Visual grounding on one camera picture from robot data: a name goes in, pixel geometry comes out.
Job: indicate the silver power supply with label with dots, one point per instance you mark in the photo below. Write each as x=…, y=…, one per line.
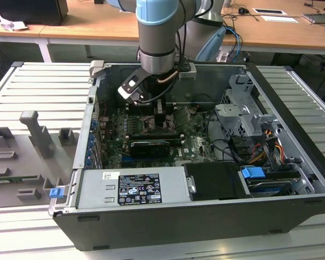
x=97, y=189

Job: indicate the grey parts rack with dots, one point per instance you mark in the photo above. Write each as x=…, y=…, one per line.
x=21, y=162

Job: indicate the silver coin battery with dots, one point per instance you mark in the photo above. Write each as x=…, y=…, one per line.
x=193, y=109

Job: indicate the silver perforated drive cage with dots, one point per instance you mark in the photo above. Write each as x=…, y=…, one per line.
x=234, y=109

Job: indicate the green motherboard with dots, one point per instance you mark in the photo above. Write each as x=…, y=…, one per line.
x=197, y=146

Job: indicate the grey plastic case latch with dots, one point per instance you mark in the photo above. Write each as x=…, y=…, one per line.
x=96, y=67

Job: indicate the wooden desk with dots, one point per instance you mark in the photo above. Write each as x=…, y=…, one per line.
x=97, y=24

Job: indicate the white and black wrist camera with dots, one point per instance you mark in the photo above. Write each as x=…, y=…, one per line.
x=130, y=86

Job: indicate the black computer mouse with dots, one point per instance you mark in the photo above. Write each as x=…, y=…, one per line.
x=243, y=10

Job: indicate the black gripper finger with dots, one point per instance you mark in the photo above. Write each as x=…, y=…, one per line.
x=160, y=120
x=161, y=105

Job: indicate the grey laptop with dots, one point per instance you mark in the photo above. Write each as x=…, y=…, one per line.
x=319, y=19

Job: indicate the open black PC case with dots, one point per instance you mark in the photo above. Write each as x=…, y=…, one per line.
x=178, y=227

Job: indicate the green RAM stick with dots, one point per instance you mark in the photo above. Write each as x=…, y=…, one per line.
x=5, y=180

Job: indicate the blue plastic latch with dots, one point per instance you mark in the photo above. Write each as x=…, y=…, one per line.
x=56, y=193

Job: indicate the grey wrist box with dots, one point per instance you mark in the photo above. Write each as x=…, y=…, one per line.
x=188, y=71

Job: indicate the white paper sheet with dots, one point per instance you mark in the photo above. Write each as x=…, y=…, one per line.
x=279, y=19

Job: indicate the black plastic shroud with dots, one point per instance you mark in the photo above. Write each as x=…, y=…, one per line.
x=214, y=181

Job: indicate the crumpled white paper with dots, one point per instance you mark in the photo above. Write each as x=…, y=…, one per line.
x=12, y=24

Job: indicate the black computer tower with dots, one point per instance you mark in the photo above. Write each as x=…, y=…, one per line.
x=29, y=10

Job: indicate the hard disk in blue carrier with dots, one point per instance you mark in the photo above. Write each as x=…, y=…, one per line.
x=252, y=172

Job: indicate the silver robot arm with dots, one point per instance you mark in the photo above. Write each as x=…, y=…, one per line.
x=157, y=40

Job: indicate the RAM slot with white clips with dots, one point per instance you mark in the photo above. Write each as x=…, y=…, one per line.
x=173, y=136
x=171, y=106
x=171, y=110
x=176, y=141

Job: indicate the CPU socket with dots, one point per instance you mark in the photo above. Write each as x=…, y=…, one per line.
x=171, y=127

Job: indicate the black graphics card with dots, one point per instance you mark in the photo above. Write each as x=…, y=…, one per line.
x=149, y=149

